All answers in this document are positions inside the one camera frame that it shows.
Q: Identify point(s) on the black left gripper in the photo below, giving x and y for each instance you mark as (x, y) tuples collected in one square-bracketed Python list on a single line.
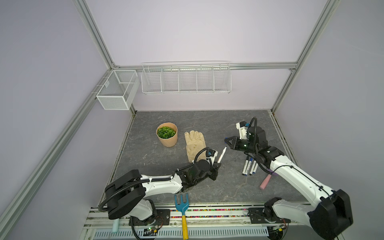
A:
[(214, 170)]

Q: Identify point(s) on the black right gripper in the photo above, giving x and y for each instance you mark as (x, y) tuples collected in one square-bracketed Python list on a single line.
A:
[(234, 145)]

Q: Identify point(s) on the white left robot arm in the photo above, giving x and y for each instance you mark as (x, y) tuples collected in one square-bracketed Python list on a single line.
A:
[(128, 195)]

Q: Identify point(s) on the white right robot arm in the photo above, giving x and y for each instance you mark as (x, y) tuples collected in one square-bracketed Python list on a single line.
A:
[(328, 213)]

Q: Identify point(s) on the teal yellow garden fork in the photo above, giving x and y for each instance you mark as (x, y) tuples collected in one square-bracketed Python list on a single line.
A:
[(182, 204)]

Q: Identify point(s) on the beige work glove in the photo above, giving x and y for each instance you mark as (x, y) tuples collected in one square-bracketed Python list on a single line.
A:
[(195, 142)]

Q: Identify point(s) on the tan pot with green plant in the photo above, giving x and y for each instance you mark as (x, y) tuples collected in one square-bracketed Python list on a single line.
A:
[(167, 134)]

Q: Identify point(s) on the small white mesh basket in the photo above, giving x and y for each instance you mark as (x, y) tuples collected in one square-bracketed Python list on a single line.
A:
[(119, 90)]

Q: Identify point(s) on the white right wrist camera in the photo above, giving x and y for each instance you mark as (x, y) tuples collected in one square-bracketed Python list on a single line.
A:
[(243, 130)]

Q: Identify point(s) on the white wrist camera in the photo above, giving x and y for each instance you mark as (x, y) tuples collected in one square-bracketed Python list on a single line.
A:
[(211, 155), (243, 130)]

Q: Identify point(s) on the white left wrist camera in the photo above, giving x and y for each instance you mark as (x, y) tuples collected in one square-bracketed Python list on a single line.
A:
[(211, 155)]

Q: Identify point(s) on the long white wire basket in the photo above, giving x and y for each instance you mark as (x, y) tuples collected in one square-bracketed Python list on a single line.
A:
[(186, 77)]

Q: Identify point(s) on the light teal tool handle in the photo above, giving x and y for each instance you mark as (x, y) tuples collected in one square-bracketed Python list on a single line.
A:
[(115, 227)]

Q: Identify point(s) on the aluminium cage frame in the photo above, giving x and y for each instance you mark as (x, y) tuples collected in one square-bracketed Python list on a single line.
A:
[(19, 204)]

